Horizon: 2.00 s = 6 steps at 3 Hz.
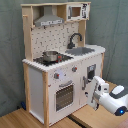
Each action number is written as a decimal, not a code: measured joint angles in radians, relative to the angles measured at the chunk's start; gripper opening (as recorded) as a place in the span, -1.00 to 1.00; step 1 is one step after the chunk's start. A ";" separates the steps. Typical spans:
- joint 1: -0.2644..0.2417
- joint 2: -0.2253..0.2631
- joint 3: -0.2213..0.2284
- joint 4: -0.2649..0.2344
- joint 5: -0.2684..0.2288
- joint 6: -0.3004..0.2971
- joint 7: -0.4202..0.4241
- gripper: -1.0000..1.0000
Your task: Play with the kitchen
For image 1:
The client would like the grey range hood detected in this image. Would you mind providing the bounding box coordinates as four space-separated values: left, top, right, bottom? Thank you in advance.
35 5 64 27

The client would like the grey fridge door handle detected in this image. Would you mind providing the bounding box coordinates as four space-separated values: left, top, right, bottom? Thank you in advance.
82 76 87 90

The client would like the toy oven door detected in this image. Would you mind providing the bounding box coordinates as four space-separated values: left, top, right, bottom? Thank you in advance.
56 85 74 111

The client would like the black toy faucet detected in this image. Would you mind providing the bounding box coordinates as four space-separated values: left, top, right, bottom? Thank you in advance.
67 33 82 49

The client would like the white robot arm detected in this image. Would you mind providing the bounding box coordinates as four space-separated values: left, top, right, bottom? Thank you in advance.
87 76 128 116

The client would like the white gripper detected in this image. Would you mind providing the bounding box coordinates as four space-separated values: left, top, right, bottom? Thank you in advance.
87 76 109 110

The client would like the grey ice dispenser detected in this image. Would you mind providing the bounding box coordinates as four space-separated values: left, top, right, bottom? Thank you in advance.
87 65 96 82

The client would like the silver toy pot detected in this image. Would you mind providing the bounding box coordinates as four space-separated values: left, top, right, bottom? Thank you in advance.
43 51 58 62

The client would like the red oven knob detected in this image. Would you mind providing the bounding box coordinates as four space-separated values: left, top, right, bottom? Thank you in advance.
71 65 78 73
54 73 60 79

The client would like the wooden toy kitchen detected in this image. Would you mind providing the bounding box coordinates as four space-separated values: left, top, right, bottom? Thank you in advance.
22 2 105 128

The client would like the black toy stovetop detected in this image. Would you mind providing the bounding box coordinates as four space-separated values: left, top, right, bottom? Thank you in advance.
34 54 71 66

